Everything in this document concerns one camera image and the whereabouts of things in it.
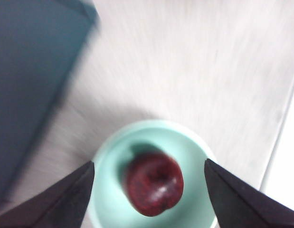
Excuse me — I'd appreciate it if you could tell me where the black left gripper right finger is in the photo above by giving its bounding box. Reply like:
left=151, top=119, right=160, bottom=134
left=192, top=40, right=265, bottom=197
left=205, top=159, right=294, bottom=228

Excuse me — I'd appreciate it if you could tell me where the dark purple plum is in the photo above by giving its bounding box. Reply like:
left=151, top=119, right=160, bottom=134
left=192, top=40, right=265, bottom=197
left=124, top=152, right=185, bottom=217

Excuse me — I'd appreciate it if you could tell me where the teal ceramic bowl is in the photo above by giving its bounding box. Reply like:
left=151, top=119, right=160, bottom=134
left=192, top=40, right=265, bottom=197
left=88, top=120, right=218, bottom=228

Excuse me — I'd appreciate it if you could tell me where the black rectangular tray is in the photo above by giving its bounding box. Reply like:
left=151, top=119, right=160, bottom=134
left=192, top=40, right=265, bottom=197
left=0, top=0, right=100, bottom=202

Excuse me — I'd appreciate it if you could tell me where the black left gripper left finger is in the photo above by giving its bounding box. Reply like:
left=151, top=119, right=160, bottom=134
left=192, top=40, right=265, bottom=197
left=0, top=161, right=95, bottom=228

